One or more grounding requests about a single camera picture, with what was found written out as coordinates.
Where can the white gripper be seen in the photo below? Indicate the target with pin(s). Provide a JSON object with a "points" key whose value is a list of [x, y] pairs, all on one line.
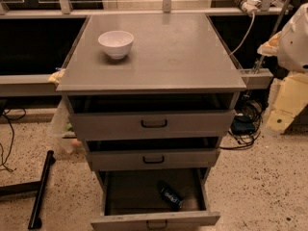
{"points": [[295, 45]]}

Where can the blue pepsi can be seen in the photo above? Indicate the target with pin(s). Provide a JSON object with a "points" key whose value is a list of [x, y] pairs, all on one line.
{"points": [[170, 196]]}

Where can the grey drawer cabinet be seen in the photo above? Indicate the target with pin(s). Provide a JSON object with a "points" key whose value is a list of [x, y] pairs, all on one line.
{"points": [[150, 97]]}

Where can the top grey drawer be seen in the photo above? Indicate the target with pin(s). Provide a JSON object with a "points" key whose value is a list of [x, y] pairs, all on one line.
{"points": [[115, 126]]}

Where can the grey drawer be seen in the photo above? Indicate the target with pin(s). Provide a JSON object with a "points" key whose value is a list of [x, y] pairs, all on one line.
{"points": [[115, 126], [153, 153], [131, 201]]}

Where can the middle grey drawer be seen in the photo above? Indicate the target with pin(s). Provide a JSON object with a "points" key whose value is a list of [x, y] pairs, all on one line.
{"points": [[153, 153]]}

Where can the bottom grey drawer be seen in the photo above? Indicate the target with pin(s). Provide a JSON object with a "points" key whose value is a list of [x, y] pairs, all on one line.
{"points": [[131, 201]]}

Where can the white power strip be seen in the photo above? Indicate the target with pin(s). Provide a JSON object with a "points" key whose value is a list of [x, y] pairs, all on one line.
{"points": [[248, 6]]}

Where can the white ceramic bowl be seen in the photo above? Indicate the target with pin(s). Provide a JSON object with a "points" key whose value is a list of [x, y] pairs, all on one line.
{"points": [[116, 44]]}

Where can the yellow sponge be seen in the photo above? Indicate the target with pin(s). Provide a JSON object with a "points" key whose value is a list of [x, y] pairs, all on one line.
{"points": [[56, 77]]}

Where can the clear plastic bag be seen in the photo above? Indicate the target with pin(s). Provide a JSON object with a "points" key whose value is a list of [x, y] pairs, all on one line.
{"points": [[61, 130]]}

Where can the black table leg base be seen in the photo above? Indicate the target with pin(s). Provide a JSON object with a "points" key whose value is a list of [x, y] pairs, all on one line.
{"points": [[37, 187]]}

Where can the grey metal rail frame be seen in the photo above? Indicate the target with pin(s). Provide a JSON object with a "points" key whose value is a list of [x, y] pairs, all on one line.
{"points": [[128, 12]]}

